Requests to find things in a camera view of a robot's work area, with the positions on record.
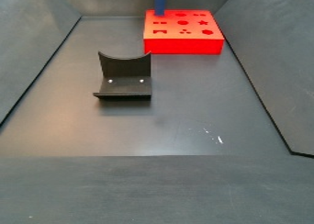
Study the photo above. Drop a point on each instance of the blue rectangular peg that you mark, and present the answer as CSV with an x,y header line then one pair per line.
x,y
159,7

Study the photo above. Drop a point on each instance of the red shape-sorter block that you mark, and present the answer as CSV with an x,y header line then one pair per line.
x,y
181,32

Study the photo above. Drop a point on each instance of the black curved holder bracket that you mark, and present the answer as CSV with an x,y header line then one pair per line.
x,y
127,77

